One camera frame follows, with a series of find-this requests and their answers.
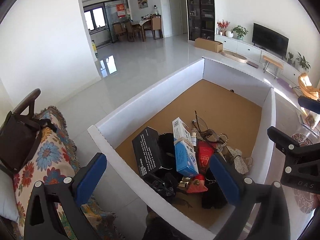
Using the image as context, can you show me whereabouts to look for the rhinestone bow hair clip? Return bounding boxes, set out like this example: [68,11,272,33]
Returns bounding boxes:
[227,146,253,175]

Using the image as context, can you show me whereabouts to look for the brown cardboard carton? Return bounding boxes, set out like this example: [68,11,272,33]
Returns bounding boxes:
[194,38,223,53]

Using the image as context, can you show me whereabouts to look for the white tv cabinet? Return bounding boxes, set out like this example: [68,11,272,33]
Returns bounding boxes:
[215,34,300,83]

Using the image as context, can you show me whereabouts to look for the white cardboard box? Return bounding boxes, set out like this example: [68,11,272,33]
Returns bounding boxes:
[87,56,277,240]

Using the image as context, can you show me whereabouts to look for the black rectangular box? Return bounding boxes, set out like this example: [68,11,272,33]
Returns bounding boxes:
[132,126,163,178]

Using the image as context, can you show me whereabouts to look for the red foil packet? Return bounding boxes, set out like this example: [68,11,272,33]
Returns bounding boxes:
[187,141,216,193]

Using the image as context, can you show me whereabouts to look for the black flat television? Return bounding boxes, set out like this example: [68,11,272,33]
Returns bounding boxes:
[252,23,289,57]

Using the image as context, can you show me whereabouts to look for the green potted plant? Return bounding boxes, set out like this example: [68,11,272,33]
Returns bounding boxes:
[231,25,248,40]

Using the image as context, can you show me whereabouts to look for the red flower vase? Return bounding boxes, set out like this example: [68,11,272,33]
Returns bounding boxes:
[217,20,230,36]

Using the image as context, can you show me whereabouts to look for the wooden bench stool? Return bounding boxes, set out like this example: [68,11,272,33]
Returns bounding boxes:
[263,55,284,79]

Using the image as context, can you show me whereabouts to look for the black fuzzy hair clip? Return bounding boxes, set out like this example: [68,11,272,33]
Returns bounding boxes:
[201,168,227,209]

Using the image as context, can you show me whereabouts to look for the dining table with chairs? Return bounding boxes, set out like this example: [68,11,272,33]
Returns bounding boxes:
[112,14,164,42]

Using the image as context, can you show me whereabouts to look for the gold pearl hair claw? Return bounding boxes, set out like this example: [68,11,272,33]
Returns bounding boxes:
[205,129,229,153]

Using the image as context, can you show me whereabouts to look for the dark display cabinet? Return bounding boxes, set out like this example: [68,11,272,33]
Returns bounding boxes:
[187,0,215,41]

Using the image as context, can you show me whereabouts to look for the orange lounge chair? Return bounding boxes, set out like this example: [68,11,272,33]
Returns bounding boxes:
[298,73,320,101]

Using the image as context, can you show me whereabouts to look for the floral cushion chair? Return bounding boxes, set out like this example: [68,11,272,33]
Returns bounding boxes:
[1,89,121,239]

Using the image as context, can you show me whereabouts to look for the blue white ointment box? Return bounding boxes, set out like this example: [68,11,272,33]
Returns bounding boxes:
[172,118,199,178]

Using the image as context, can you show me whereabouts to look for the gold cosmetic tube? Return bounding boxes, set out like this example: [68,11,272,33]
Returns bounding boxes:
[181,129,199,178]

